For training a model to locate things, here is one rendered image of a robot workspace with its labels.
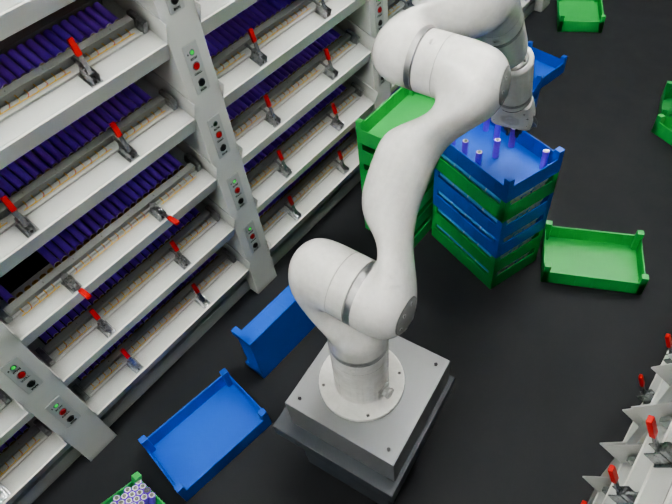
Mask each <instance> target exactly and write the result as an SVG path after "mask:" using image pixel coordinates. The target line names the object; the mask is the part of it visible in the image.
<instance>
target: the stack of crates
mask: <svg viewBox="0 0 672 504"><path fill-rule="evenodd" d="M434 103H435V99H434V98H432V97H429V96H426V95H423V94H420V93H417V92H414V91H411V90H408V89H405V88H402V87H400V88H399V89H398V90H397V91H396V92H395V93H394V94H392V95H391V96H390V97H389V98H388V99H387V100H386V101H385V102H384V103H382V104H381V105H380V106H379V107H378V108H377V109H376V110H375V111H374V112H373V113H371V114H370V115H369V116H368V117H367V118H366V119H365V120H363V119H360V118H358V119H357V120H356V121H355V124H356V135H357V145H358V156H359V166H360V177H361V188H362V192H363V187H364V182H365V179H366V176H367V173H368V170H369V167H370V164H371V161H372V159H373V156H374V153H375V151H376V148H377V146H378V144H379V142H380V141H381V139H382V138H383V137H384V135H385V134H386V133H387V132H389V131H390V130H391V129H393V128H395V127H397V126H399V125H401V124H404V123H406V122H409V121H411V120H414V119H416V118H418V117H420V116H422V115H424V114H425V113H427V112H428V111H429V110H430V109H431V108H432V107H433V105H434ZM433 185H434V171H433V173H432V176H431V178H430V181H429V183H428V186H427V188H426V191H425V194H424V196H423V199H422V202H421V205H420V208H419V212H418V215H417V220H416V225H415V232H414V248H415V246H416V245H417V244H418V243H419V242H420V241H421V239H422V238H423V237H424V236H425V235H426V234H427V233H428V231H429V230H430V229H431V228H432V211H433V187H434V186H433Z"/></svg>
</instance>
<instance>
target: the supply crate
mask: <svg viewBox="0 0 672 504"><path fill-rule="evenodd" d="M494 129H495V124H494V123H493V122H492V121H491V118H490V125H489V131H487V132H485V131H483V123H482V124H480V125H479V126H477V127H475V128H473V129H472V130H470V131H468V132H467V133H465V134H464V135H462V136H461V137H459V138H458V139H456V146H454V145H452V144H450V145H449V146H448V147H447V148H446V150H445V151H444V152H443V154H444V155H445V156H447V157H448V158H449V159H450V160H452V161H453V162H454V163H455V164H457V165H458V166H459V167H460V168H462V169H463V170H464V171H466V172H467V173H468V174H469V175H471V176H472V177H473V178H474V179H476V180H477V181H478V182H479V183H481V184H482V185H483V186H484V187H486V188H487V189H488V190H490V191H491V192H492V193H493V194H495V195H496V196H497V197H498V198H500V199H501V200H502V201H503V202H505V203H508V202H509V201H511V200H513V199H514V198H516V197H518V196H519V195H521V194H523V193H524V192H526V191H528V190H529V189H531V188H533V187H534V186H536V185H538V184H539V183H541V182H543V181H544V180H546V179H548V178H549V177H551V176H553V175H554V174H556V173H558V172H559V171H560V167H561V163H562V160H563V156H564V152H565V149H563V148H562V147H560V146H559V147H558V148H556V149H555V150H553V149H551V148H550V147H548V146H547V145H545V144H544V143H543V142H541V141H540V140H538V139H537V138H535V137H534V136H532V135H531V134H529V133H528V132H526V131H522V134H519V136H518V138H516V142H515V147H514V148H509V147H508V141H509V135H510V133H509V135H508V136H506V134H505V131H504V127H502V126H501V132H500V139H501V143H500V150H499V156H498V158H496V159H494V158H493V157H492V152H493V145H494V139H493V136H494ZM463 139H468V140H469V144H468V155H465V154H464V153H463V152H462V151H461V150H462V140H463ZM544 149H549V150H550V153H549V157H548V161H547V165H546V166H545V167H543V168H542V169H539V165H540V161H541V157H542V152H543V150H544ZM477 150H482V151H483V153H482V161H481V166H480V165H479V164H477V163H476V162H475V155H476V151H477Z"/></svg>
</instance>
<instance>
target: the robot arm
mask: <svg viewBox="0 0 672 504"><path fill-rule="evenodd" d="M372 60H373V64H374V67H375V69H376V70H377V72H378V73H379V74H380V75H381V76H382V77H383V78H384V79H385V80H387V81H389V82H390V83H392V84H395V85H397V86H400V87H402V88H405V89H408V90H411V91H414V92H417V93H420V94H423V95H426V96H429V97H432V98H434V99H435V103H434V105H433V107H432V108H431V109H430V110H429V111H428V112H427V113H425V114H424V115H422V116H420V117H418V118H416V119H414V120H411V121H409V122H406V123H404V124H401V125H399V126H397V127H395V128H393V129H391V130H390V131H389V132H387V133H386V134H385V135H384V137H383V138H382V139H381V141H380V142H379V144H378V146H377V148H376V151H375V153H374V156H373V159H372V161H371V164H370V167H369V170H368V173H367V176H366V179H365V182H364V187H363V192H362V211H363V215H364V218H365V221H366V223H367V225H368V227H369V229H370V230H371V232H372V234H373V237H374V239H375V242H376V246H377V261H376V260H374V259H372V258H370V257H368V256H366V255H364V254H361V253H359V252H357V251H355V250H353V249H351V248H349V247H347V246H345V245H343V244H341V243H338V242H336V241H333V240H329V239H324V238H315V239H311V240H309V241H307V242H305V243H304V244H303V245H301V246H300V247H299V248H298V249H297V250H296V252H295V253H294V255H293V257H292V259H291V260H290V264H289V269H288V281H289V286H290V289H291V292H292V294H293V296H294V298H295V300H296V302H297V303H298V305H299V306H300V308H301V309H302V310H303V312H304V313H305V314H306V315H307V317H308V318H309V319H310V320H311V321H312V322H313V323H314V325H315V326H316V327H317V328H318V329H319V330H320V331H321V332H322V333H323V334H324V335H325V336H326V337H327V340H328V346H329V352H330V355H329V356H328V357H327V358H326V360H325V361H324V363H323V365H322V367H321V370H320V374H319V387H320V392H321V395H322V398H323V400H324V402H325V403H326V405H327V406H328V407H329V408H330V410H332V411H333V412H334V413H335V414H337V415H338V416H340V417H342V418H344V419H347V420H349V421H355V422H369V421H374V420H377V419H380V418H382V417H383V416H385V415H387V414H388V413H390V412H391V411H392V410H393V409H394V408H395V407H396V406H397V404H398V403H399V401H400V399H401V397H402V394H403V392H404V385H405V376H404V371H403V368H402V366H401V363H400V362H399V360H398V359H397V357H396V356H395V355H394V354H393V353H392V352H391V351H390V350H389V339H392V338H395V337H397V336H399V335H400V334H401V333H403V332H405V331H406V330H407V327H408V326H409V324H410V323H411V321H412V320H413V318H414V313H415V310H416V306H417V277H416V268H415V258H414V232H415V225H416V220H417V215H418V212H419V208H420V205H421V202H422V199H423V196H424V194H425V191H426V188H427V186H428V183H429V181H430V178H431V176H432V173H433V171H434V169H435V166H436V164H437V162H438V160H439V158H440V157H441V155H442V154H443V152H444V151H445V150H446V148H447V147H448V146H449V145H450V144H451V143H453V142H454V141H455V140H456V139H458V138H459V137H461V136H462V135H464V134H465V133H467V132H468V131H470V130H472V129H473V128H475V127H477V126H479V125H480V124H482V123H484V122H485V121H487V120H488V119H489V118H491V121H492V122H493V123H494V124H496V125H500V126H502V127H504V131H505V134H506V136H508V135H509V133H510V129H511V128H513V129H515V137H516V138H518V136H519V134H522V131H527V130H530V128H531V127H537V124H538V121H537V120H536V118H535V114H536V108H535V102H534V98H533V96H532V92H533V77H534V61H535V57H534V53H533V51H532V49H531V48H530V47H529V46H528V38H527V33H526V27H525V21H524V15H523V10H522V5H521V0H431V1H428V2H425V3H422V4H419V5H416V6H413V7H411V8H409V9H406V10H404V11H403V12H401V13H399V14H398V15H396V16H395V17H393V18H392V19H391V20H390V21H388V22H387V23H386V24H385V25H384V26H383V27H382V29H381V30H380V31H379V33H378V34H377V36H376V38H375V40H374V43H373V47H372Z"/></svg>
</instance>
